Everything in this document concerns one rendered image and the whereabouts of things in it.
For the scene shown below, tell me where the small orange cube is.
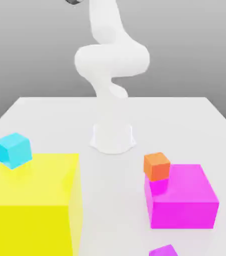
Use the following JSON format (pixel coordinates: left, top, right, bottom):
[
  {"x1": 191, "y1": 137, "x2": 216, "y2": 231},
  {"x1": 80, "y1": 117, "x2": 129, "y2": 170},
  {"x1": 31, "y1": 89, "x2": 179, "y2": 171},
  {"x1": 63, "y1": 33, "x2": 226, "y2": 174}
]
[{"x1": 143, "y1": 152, "x2": 171, "y2": 182}]

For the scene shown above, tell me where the small purple cube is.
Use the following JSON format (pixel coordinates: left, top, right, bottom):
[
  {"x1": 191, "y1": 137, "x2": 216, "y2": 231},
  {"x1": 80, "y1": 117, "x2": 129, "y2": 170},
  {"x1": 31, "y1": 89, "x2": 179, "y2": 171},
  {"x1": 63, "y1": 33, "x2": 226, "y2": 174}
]
[{"x1": 148, "y1": 244, "x2": 179, "y2": 256}]

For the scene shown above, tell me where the large yellow box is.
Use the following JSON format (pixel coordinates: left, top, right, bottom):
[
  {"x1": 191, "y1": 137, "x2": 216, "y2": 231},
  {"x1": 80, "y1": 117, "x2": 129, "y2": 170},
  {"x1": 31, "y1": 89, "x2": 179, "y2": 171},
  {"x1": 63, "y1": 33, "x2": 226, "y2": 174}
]
[{"x1": 0, "y1": 153, "x2": 83, "y2": 256}]

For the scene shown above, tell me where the large magenta box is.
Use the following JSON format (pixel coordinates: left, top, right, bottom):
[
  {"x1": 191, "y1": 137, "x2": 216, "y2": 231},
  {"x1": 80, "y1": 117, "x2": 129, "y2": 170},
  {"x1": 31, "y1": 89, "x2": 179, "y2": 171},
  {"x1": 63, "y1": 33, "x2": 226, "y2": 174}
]
[{"x1": 144, "y1": 163, "x2": 220, "y2": 230}]

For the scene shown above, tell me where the small cyan cube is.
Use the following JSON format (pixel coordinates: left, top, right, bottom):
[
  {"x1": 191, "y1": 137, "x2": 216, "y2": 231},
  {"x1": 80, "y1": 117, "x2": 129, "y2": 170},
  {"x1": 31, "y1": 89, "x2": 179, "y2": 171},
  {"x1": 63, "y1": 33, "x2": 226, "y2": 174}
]
[{"x1": 0, "y1": 132, "x2": 33, "y2": 170}]

